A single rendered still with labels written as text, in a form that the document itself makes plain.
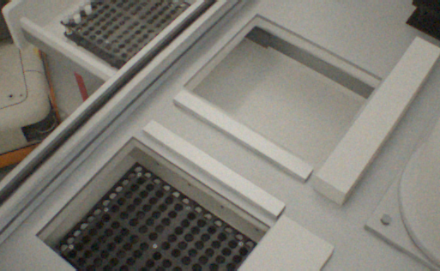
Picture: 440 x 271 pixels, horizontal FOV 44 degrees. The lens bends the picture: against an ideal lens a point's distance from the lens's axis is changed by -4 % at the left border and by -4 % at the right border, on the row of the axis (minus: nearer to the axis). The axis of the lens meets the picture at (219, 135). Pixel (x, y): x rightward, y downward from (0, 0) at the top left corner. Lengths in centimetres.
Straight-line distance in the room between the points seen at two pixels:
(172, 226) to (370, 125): 31
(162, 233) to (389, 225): 31
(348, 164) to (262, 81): 32
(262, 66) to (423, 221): 46
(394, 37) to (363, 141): 26
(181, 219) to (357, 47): 40
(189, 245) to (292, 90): 38
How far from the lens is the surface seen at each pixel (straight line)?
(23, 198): 77
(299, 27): 97
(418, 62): 91
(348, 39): 96
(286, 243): 73
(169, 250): 79
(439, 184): 68
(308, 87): 103
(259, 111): 99
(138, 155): 92
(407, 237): 76
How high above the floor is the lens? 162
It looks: 56 degrees down
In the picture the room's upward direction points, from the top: 1 degrees counter-clockwise
